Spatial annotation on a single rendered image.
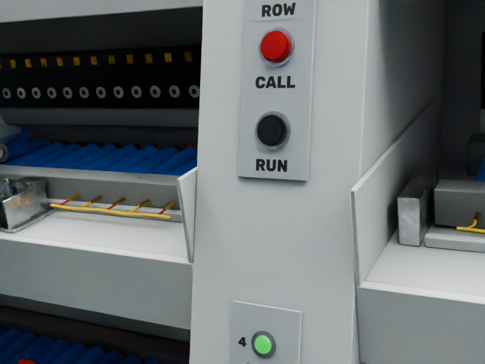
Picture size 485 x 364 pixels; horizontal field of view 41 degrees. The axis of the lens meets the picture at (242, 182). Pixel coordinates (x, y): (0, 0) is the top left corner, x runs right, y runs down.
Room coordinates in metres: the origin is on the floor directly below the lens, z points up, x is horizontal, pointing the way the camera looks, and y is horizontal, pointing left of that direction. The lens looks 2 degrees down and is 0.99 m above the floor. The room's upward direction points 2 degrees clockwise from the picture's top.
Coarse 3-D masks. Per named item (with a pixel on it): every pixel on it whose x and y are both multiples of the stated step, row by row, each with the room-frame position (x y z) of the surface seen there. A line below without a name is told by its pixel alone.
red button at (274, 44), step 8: (272, 32) 0.33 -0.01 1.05; (280, 32) 0.33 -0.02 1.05; (264, 40) 0.33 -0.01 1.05; (272, 40) 0.33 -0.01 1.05; (280, 40) 0.33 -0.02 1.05; (288, 40) 0.33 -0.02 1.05; (264, 48) 0.33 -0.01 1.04; (272, 48) 0.33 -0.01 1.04; (280, 48) 0.33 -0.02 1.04; (288, 48) 0.33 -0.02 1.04; (264, 56) 0.33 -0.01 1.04; (272, 56) 0.33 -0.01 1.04; (280, 56) 0.33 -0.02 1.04
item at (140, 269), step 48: (192, 192) 0.36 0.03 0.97; (0, 240) 0.43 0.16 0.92; (48, 240) 0.41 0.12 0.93; (96, 240) 0.40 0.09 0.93; (144, 240) 0.40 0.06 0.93; (192, 240) 0.36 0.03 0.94; (0, 288) 0.45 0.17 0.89; (48, 288) 0.42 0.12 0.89; (96, 288) 0.40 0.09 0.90; (144, 288) 0.38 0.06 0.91
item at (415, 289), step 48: (432, 144) 0.45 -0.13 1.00; (480, 144) 0.43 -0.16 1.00; (384, 192) 0.34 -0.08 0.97; (432, 192) 0.37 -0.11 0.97; (480, 192) 0.35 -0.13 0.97; (384, 240) 0.35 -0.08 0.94; (432, 240) 0.34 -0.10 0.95; (480, 240) 0.33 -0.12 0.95; (384, 288) 0.31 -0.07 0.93; (432, 288) 0.30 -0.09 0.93; (480, 288) 0.30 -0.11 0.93; (384, 336) 0.32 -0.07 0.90; (432, 336) 0.30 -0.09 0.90; (480, 336) 0.29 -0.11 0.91
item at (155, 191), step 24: (0, 168) 0.50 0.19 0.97; (24, 168) 0.50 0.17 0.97; (48, 168) 0.49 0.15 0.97; (48, 192) 0.47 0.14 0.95; (72, 192) 0.46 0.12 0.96; (96, 192) 0.45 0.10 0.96; (120, 192) 0.44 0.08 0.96; (144, 192) 0.43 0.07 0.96; (168, 192) 0.42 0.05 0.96; (144, 216) 0.42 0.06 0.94; (168, 216) 0.41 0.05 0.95
